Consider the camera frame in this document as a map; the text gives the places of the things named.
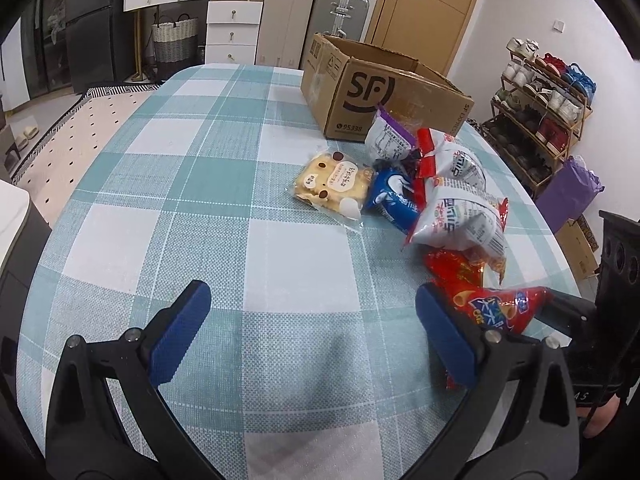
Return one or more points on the pair of tan slippers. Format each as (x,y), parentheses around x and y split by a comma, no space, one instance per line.
(26,136)

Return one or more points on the woven grey laundry basket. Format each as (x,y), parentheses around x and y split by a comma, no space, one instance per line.
(174,45)

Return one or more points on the wooden shoe rack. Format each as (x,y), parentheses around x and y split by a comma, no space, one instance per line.
(515,160)

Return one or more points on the brown cardboard box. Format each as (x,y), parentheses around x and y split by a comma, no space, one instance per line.
(380,90)

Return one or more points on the wooden door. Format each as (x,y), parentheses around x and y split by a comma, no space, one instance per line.
(425,5)

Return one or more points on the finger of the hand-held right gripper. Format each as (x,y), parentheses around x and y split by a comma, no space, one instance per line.
(570,312)

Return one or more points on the white drawer dresser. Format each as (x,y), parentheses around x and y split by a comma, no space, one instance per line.
(232,25)

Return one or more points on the silver suitcase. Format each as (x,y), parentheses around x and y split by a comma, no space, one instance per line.
(340,10)

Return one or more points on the printed flat cardboard box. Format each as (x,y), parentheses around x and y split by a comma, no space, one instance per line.
(580,250)

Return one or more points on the white red chip bag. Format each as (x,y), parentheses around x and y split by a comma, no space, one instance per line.
(457,160)
(460,225)

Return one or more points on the teal white checked tablecloth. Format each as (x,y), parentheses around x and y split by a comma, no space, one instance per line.
(200,210)

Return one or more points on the person's right hand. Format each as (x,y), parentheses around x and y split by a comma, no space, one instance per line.
(602,417)

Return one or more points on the yellow bread packet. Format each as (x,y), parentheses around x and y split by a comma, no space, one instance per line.
(330,185)

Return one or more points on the row of shoes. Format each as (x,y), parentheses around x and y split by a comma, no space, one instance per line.
(550,100)

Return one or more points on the beige suitcase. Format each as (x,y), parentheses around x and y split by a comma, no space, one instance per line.
(282,20)

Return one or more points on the pink dotted rug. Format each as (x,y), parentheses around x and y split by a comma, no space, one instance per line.
(75,150)

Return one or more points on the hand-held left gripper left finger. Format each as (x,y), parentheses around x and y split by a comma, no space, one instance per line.
(180,332)

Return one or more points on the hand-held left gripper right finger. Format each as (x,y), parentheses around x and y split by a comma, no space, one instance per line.
(445,335)

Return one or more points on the purple plastic bag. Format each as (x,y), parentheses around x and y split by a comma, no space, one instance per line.
(570,195)

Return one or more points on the blue cookie packet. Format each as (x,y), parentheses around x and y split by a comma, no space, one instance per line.
(390,200)

